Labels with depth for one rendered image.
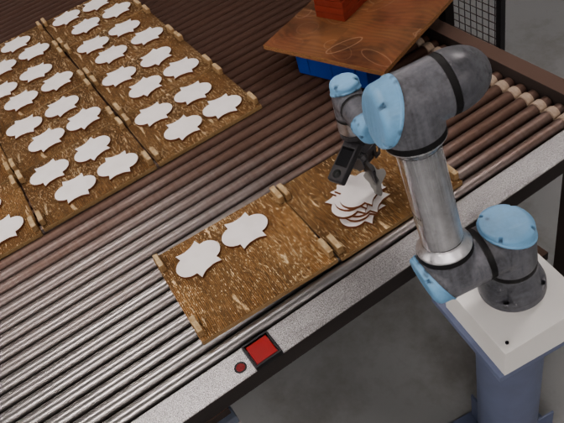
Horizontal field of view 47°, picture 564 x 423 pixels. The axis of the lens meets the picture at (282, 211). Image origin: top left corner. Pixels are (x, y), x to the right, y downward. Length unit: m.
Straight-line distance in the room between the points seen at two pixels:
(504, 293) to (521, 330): 0.09
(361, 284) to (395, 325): 1.03
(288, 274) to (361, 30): 0.98
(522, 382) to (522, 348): 0.29
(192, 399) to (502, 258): 0.78
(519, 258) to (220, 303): 0.75
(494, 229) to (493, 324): 0.25
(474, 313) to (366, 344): 1.16
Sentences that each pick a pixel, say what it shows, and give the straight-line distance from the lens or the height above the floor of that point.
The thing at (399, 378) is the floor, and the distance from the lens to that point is 2.58.
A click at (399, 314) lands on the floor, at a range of 2.73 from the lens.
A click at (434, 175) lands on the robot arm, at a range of 1.21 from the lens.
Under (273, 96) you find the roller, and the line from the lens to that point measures 2.35.
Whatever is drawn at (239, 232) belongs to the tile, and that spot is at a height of 0.95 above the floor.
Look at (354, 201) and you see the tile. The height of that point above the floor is 0.99.
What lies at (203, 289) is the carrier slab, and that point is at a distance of 1.77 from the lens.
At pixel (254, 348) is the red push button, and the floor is 0.93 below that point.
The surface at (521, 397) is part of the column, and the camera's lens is 1.89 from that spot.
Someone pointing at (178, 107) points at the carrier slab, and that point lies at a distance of 2.43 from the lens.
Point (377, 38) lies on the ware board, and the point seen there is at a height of 1.04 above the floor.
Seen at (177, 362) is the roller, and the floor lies 0.92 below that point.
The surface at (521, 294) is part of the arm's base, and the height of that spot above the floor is 1.02.
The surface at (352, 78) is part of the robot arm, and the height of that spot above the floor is 1.34.
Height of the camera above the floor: 2.25
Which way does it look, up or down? 44 degrees down
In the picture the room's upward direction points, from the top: 18 degrees counter-clockwise
